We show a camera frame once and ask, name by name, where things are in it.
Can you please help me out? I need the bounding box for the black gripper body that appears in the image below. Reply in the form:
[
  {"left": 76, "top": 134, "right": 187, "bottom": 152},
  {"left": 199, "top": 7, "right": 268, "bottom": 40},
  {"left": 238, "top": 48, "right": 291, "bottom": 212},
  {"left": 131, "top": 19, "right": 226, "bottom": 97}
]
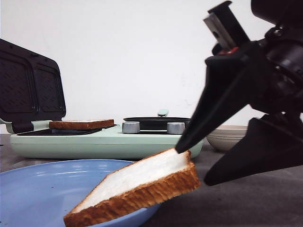
[{"left": 243, "top": 22, "right": 303, "bottom": 118}]

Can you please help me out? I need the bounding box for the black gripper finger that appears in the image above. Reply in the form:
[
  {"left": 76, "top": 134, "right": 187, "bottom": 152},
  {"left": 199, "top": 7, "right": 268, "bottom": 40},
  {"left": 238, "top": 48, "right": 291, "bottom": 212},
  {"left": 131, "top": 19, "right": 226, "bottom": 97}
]
[
  {"left": 204, "top": 113, "right": 303, "bottom": 186},
  {"left": 176, "top": 42, "right": 269, "bottom": 153}
]

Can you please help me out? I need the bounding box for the beige ribbed ceramic bowl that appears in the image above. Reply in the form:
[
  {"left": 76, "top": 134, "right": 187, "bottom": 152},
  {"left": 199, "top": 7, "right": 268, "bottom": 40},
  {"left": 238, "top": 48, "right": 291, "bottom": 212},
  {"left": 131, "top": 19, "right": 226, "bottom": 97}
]
[{"left": 206, "top": 125, "right": 247, "bottom": 151}]

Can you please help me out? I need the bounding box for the white bread slice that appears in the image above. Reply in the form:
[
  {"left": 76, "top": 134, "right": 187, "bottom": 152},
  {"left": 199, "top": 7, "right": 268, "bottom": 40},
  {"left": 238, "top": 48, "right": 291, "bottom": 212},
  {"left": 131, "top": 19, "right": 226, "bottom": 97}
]
[
  {"left": 63, "top": 148, "right": 201, "bottom": 227},
  {"left": 49, "top": 119, "right": 115, "bottom": 130}
]

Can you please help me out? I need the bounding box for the breakfast maker hinged lid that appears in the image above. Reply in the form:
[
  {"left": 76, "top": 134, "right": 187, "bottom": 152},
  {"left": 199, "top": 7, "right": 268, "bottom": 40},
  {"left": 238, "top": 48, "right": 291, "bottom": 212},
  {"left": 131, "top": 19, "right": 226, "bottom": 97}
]
[{"left": 0, "top": 39, "right": 66, "bottom": 134}]

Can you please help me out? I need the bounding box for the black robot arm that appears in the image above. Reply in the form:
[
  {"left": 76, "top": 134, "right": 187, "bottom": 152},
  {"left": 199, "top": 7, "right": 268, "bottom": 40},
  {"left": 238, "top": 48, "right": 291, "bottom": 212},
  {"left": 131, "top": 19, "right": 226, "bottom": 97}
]
[{"left": 176, "top": 0, "right": 303, "bottom": 186}]

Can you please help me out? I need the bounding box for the mint green breakfast maker base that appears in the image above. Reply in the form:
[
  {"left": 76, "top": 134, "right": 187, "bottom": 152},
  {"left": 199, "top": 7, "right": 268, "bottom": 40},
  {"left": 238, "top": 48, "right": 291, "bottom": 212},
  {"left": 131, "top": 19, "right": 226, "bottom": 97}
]
[{"left": 9, "top": 120, "right": 204, "bottom": 160}]

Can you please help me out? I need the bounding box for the right silver control knob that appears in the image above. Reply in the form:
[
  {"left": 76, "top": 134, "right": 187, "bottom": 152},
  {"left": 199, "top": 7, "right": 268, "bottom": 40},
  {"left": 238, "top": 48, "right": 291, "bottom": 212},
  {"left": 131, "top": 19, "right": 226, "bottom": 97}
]
[{"left": 167, "top": 122, "right": 185, "bottom": 135}]

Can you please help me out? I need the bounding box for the silver control knob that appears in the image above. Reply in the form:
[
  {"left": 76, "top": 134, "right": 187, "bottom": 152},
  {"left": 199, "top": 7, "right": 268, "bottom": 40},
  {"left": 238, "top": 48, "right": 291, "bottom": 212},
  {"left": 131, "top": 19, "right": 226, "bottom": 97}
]
[
  {"left": 122, "top": 122, "right": 140, "bottom": 134},
  {"left": 167, "top": 122, "right": 185, "bottom": 135}
]

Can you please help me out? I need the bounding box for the black round frying pan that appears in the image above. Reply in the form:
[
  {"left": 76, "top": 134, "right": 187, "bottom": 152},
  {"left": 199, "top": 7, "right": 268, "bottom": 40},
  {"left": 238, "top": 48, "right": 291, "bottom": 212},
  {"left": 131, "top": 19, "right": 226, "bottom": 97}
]
[{"left": 123, "top": 115, "right": 191, "bottom": 130}]

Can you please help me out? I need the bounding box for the left silver control knob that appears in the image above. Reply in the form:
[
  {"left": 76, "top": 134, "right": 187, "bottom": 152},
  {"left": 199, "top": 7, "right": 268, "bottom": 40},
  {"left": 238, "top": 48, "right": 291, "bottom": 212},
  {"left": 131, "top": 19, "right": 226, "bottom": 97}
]
[{"left": 122, "top": 122, "right": 140, "bottom": 134}]

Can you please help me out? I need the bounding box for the blue round plate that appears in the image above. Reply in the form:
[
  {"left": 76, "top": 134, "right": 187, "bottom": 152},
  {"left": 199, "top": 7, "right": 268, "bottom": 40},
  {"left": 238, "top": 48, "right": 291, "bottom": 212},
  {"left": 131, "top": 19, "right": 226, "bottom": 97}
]
[{"left": 0, "top": 158, "right": 163, "bottom": 227}]

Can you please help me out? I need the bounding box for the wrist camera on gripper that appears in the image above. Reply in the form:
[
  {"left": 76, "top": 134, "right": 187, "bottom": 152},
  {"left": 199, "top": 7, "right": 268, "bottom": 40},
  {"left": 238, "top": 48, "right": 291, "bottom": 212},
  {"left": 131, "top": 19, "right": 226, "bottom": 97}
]
[{"left": 204, "top": 0, "right": 250, "bottom": 55}]

